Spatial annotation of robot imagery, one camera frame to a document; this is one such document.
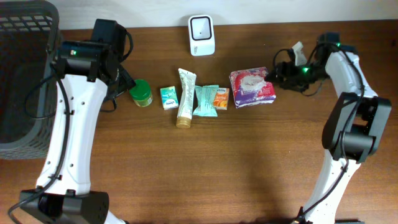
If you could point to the red purple pad package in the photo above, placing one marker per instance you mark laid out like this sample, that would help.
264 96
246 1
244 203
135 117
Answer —
250 88

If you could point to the small teal tissue pack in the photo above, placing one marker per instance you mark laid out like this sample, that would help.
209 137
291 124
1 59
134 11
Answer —
169 98

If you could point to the white cream tube gold cap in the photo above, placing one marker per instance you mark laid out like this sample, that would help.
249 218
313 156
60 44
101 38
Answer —
185 109

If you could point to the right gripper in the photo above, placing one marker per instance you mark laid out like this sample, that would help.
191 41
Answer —
289 67

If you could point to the green red snack bag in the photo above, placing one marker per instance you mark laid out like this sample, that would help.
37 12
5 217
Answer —
141 93

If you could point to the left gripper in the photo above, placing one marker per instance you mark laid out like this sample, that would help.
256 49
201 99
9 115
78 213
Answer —
124 82

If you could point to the dark grey plastic basket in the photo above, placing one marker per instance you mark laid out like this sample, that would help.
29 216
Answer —
29 41

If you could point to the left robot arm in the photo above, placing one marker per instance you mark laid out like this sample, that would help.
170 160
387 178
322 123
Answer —
88 73

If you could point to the small orange tissue pack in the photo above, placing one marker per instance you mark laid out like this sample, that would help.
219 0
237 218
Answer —
221 99

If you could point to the teal snack packet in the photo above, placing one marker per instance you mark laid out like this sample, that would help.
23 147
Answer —
205 98

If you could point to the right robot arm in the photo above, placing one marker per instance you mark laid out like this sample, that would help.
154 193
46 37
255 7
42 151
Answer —
354 128

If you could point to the white barcode scanner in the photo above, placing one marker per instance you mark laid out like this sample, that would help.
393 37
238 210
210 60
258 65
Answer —
201 35

